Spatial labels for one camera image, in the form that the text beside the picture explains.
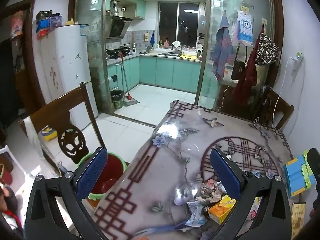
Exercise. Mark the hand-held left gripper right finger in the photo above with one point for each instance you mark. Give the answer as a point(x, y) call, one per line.
point(225, 172)

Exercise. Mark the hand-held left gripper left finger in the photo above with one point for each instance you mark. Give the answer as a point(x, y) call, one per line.
point(91, 172)

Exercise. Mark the white pink paper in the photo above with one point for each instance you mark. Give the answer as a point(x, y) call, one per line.
point(211, 188)

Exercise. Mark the red bucket with green rim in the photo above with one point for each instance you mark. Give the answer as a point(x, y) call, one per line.
point(112, 170)

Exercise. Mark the yellow cardboard box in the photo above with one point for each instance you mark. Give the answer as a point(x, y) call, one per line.
point(221, 208)

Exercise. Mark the blue white crumpled wrapper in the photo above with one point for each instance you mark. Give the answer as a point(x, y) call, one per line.
point(196, 215)

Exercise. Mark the yellow printed card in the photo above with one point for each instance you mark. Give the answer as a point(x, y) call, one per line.
point(298, 217)

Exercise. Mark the yellow toy box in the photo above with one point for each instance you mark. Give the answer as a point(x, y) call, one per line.
point(48, 133)

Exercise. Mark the plain wooden chair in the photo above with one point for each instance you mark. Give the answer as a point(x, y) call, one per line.
point(282, 107)

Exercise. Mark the white cloth on chair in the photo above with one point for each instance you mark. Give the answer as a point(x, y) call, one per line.
point(32, 135)

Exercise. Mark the carved wooden chair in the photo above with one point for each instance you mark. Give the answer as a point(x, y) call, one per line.
point(50, 112)

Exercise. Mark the green kitchen waste bin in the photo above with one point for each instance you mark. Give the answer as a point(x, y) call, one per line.
point(116, 100)

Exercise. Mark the grey dustpan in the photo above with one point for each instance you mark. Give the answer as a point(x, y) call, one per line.
point(131, 102)

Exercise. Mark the dark cloth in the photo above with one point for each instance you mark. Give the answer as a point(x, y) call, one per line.
point(265, 100)

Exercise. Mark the dark red garment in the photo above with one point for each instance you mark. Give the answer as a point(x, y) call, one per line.
point(248, 80)

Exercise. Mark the red broom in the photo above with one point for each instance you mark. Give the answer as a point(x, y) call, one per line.
point(125, 80)

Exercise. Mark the black handbag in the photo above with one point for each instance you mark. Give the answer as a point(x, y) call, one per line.
point(238, 70)

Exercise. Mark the green base cabinets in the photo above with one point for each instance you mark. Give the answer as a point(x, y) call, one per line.
point(165, 70)

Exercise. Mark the white refrigerator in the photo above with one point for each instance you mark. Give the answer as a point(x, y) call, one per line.
point(67, 55)

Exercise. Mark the black wok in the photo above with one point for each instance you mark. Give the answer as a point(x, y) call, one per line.
point(112, 52)

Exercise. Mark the blue plaid apron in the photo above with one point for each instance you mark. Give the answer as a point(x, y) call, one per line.
point(222, 50)

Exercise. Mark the letter print fabric bag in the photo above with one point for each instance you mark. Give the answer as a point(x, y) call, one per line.
point(267, 50)

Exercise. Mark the black frying pan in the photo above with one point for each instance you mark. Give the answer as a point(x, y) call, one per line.
point(124, 48)

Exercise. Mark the smiley print plastic bag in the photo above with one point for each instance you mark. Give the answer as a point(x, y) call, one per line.
point(243, 30)

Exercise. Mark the blue hanging towel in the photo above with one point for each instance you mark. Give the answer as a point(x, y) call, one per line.
point(152, 40)

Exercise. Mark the black range hood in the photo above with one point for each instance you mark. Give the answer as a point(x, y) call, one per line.
point(118, 27)

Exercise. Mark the kitchen window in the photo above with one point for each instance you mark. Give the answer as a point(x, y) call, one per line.
point(178, 25)

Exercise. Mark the purple patterned box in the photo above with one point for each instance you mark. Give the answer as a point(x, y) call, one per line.
point(55, 21)

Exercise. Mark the dark green bag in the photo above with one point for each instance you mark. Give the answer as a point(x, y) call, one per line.
point(44, 15)

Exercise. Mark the white wall charger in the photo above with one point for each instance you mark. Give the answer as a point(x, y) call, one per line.
point(298, 60)

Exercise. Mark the brown door frame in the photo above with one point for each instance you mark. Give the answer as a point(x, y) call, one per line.
point(32, 80)

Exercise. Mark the silver exhaust duct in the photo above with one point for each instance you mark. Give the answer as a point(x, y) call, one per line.
point(114, 7)

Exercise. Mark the green wall cabinets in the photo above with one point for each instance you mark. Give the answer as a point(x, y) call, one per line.
point(140, 10)

